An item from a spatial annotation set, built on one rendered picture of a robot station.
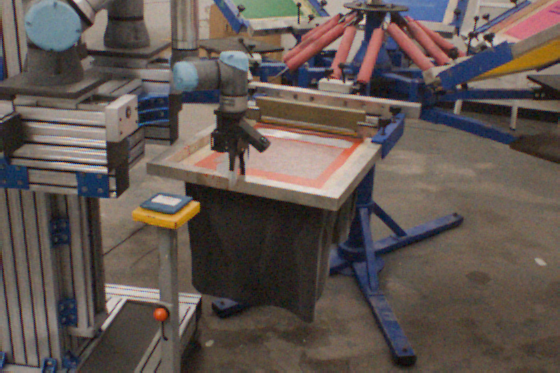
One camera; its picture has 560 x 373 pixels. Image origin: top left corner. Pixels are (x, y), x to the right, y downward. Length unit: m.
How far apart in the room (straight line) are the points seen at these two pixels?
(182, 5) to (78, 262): 0.91
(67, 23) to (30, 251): 0.88
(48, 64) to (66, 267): 0.77
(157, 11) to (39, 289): 5.47
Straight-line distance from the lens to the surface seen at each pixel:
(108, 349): 2.52
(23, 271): 2.28
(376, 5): 3.04
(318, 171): 2.00
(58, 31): 1.60
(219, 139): 1.80
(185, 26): 1.80
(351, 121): 2.29
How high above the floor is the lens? 1.68
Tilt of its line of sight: 21 degrees down
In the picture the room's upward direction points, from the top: 2 degrees clockwise
